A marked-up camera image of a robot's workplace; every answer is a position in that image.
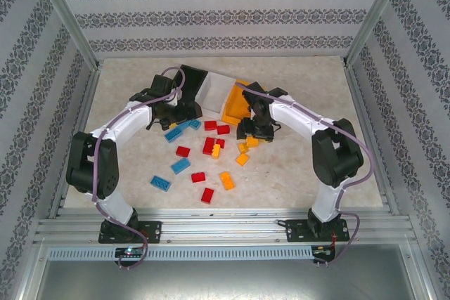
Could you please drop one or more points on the aluminium frame post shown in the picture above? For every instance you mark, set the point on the aluminium frame post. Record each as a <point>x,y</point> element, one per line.
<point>376,12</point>
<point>65,12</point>

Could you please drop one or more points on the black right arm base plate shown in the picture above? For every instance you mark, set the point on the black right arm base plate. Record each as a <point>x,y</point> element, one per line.
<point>295,231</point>

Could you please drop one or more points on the yellow plastic bin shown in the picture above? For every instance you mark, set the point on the yellow plastic bin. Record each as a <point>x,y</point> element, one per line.
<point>233,103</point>

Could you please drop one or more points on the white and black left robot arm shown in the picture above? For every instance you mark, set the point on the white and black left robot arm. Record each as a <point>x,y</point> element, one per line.
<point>123,121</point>

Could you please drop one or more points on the aluminium mounting rail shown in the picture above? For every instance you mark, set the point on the aluminium mounting rail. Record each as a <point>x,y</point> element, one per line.
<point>225,224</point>

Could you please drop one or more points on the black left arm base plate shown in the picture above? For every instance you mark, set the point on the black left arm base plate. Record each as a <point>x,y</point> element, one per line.
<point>153,231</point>

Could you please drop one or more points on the small circuit board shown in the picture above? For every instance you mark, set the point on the small circuit board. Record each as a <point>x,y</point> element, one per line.
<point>323,251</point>
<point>130,252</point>

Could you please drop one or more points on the grey metal panel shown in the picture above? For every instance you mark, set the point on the grey metal panel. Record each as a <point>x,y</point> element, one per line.
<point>225,282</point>

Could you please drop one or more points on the blue lego brick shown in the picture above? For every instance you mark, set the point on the blue lego brick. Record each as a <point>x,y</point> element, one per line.
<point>180,166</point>
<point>195,124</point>
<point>160,183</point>
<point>185,128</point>
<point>174,135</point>

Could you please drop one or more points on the black plastic bin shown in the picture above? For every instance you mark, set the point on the black plastic bin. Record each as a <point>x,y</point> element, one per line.
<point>193,82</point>

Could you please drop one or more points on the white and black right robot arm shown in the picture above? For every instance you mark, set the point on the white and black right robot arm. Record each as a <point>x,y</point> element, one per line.
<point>299,114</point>

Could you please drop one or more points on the white plastic bin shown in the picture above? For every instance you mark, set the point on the white plastic bin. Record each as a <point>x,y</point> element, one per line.
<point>214,99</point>

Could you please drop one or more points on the aluminium side rail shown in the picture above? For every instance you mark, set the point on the aluminium side rail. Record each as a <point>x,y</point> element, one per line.
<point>362,103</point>
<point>84,110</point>

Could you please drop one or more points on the red lego brick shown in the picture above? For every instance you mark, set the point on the red lego brick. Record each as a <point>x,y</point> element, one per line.
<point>183,151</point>
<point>207,195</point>
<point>208,145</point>
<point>198,177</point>
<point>210,125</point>
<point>220,143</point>
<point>223,129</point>

